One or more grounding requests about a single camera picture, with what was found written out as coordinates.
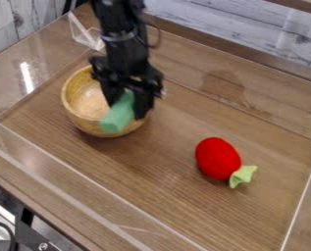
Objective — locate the green rectangular block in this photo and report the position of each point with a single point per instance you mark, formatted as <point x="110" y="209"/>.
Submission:
<point x="119" y="114"/>

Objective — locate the clear acrylic corner bracket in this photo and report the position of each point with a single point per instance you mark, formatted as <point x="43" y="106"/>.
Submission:
<point x="86" y="36"/>

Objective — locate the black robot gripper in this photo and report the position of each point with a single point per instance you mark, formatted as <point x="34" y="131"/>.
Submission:
<point x="125" y="69"/>

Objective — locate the red felt strawberry toy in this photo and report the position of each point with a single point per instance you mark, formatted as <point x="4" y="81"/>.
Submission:
<point x="220" y="163"/>

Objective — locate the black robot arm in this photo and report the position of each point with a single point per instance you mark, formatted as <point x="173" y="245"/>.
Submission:
<point x="121" y="15"/>

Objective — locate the clear acrylic tray wall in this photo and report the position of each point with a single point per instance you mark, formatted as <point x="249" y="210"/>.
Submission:
<point x="99" y="220"/>

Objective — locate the light wooden bowl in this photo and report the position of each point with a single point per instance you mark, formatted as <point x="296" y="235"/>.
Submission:
<point x="86" y="107"/>

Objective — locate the black table leg bracket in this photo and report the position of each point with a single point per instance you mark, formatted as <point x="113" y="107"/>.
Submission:
<point x="27" y="237"/>

